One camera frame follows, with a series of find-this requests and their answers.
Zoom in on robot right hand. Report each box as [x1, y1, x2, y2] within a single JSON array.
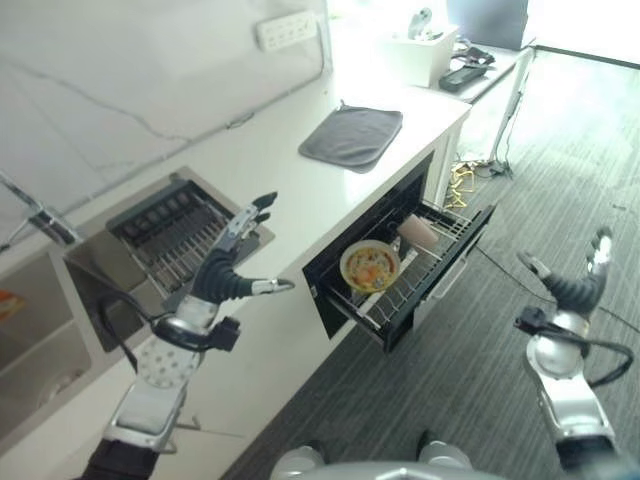
[[517, 226, 614, 315]]

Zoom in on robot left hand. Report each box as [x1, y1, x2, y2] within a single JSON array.
[[172, 191, 296, 322]]

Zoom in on black dishwasher drawer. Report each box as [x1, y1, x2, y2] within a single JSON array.
[[301, 149, 501, 354]]

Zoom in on stainless steel sink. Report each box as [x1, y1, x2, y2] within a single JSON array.
[[0, 166, 276, 451]]

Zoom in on patterned yellow bowl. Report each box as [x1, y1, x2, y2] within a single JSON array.
[[339, 239, 403, 294]]

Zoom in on pale pink cup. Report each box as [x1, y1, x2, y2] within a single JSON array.
[[396, 214, 441, 248]]

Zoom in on chrome faucet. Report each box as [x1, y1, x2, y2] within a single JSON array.
[[0, 169, 84, 252]]

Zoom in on white desk leg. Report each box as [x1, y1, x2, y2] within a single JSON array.
[[491, 47, 534, 177]]

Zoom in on grey cloth mat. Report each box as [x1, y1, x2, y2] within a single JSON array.
[[298, 101, 404, 174]]

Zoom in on orange item in sink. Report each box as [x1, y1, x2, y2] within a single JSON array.
[[0, 289, 26, 317]]

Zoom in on robot silver body and legs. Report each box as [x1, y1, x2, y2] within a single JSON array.
[[269, 439, 474, 480]]

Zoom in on black flat device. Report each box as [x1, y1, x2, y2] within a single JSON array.
[[438, 64, 489, 93]]

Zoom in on white power strip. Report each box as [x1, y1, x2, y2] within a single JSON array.
[[256, 10, 319, 52]]

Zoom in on dark clutter on desk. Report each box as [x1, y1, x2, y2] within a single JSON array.
[[451, 41, 497, 67]]

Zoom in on white square container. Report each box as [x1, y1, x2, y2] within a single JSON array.
[[383, 22, 461, 89]]

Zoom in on dark monitor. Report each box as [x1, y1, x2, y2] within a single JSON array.
[[445, 0, 531, 52]]

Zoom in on grey object in container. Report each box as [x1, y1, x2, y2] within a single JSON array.
[[406, 6, 444, 42]]

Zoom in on black wire sink rack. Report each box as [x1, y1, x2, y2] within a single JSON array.
[[106, 178, 267, 297]]

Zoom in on black floor cable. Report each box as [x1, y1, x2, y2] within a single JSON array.
[[473, 243, 640, 322]]

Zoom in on yellow cable bundle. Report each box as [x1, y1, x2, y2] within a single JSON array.
[[446, 160, 477, 210]]

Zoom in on wire dishwasher rack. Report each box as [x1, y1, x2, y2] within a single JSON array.
[[324, 203, 474, 332]]

